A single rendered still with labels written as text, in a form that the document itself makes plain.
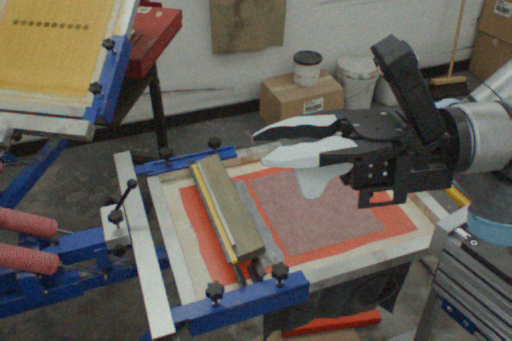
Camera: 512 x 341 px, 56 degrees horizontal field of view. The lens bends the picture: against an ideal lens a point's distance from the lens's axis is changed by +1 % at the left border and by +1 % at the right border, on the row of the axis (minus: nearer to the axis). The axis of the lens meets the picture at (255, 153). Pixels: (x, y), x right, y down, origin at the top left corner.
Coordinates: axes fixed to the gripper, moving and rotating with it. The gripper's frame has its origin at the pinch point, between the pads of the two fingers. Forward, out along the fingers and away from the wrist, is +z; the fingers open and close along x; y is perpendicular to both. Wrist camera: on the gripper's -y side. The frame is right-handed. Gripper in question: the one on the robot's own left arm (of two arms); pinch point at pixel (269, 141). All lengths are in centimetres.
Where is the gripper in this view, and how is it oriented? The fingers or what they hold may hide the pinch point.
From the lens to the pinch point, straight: 48.3
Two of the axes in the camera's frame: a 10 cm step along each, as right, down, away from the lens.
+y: 0.4, 8.7, 4.9
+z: -9.9, 1.1, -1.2
